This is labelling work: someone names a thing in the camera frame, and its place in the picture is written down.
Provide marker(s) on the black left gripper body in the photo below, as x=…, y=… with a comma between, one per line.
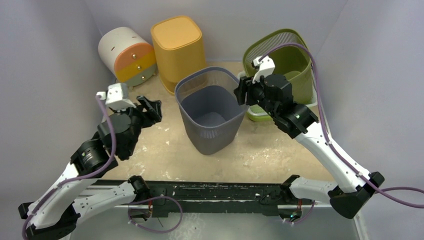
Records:
x=141, y=121

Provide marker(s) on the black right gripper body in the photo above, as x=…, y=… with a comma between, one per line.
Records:
x=250, y=91

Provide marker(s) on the olive green mesh basket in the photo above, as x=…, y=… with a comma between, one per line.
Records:
x=289, y=61

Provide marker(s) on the grey mesh basket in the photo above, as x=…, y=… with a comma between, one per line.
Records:
x=209, y=108

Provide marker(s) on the orange mesh basket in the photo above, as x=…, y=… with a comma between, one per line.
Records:
x=179, y=50

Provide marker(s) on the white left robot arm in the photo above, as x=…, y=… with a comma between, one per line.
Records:
x=60, y=209

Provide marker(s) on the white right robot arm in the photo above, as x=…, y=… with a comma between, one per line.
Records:
x=351, y=187

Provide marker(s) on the white mesh tray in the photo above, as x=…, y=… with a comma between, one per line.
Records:
x=313, y=101

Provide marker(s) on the lime green tray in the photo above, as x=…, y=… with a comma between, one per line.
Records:
x=257, y=114

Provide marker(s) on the round pastel drawer cabinet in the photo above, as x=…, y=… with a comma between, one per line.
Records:
x=128, y=56

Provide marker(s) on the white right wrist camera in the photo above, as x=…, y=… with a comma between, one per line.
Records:
x=265, y=67

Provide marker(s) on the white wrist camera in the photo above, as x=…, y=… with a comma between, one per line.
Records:
x=265, y=67
x=116, y=97

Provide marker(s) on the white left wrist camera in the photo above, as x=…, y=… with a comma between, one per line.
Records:
x=116, y=97

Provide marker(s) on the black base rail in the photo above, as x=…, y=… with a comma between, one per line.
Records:
x=268, y=199

